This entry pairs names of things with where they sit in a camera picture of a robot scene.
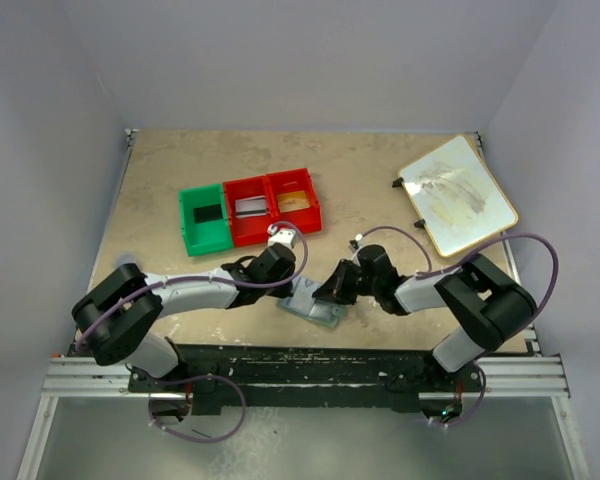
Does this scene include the green card holder wallet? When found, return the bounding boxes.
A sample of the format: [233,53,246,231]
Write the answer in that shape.
[276,276,348,329]

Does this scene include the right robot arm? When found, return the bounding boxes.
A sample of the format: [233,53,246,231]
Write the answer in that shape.
[312,245,537,374]

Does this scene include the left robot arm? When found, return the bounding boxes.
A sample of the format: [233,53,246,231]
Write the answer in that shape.
[71,243,296,379]

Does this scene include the white striped card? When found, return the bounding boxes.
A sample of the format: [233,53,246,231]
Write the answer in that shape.
[234,195,269,219]

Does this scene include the orange credit card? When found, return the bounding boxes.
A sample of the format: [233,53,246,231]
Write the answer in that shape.
[276,190,311,213]

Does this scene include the black card in green bin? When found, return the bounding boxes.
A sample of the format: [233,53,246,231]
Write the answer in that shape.
[193,204,224,224]

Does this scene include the middle red plastic bin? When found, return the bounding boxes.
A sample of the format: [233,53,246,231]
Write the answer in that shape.
[223,176,275,247]

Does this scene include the red plastic bin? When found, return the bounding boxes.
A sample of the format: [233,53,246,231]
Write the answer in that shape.
[223,176,275,247]
[265,168,322,234]

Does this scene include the right red plastic bin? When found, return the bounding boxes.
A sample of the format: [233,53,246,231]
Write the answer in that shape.
[265,168,322,234]

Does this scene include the green plastic bin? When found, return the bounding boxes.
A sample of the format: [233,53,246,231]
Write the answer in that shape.
[179,183,233,257]

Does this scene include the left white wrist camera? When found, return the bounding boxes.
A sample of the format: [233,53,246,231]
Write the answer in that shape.
[267,224,298,250]

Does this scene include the whiteboard with wooden frame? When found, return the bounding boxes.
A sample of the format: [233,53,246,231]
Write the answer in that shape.
[397,134,519,258]

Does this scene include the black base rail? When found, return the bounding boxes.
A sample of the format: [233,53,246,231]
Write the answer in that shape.
[129,345,484,415]

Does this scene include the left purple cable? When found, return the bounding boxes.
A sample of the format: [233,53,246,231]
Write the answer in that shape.
[74,221,309,351]

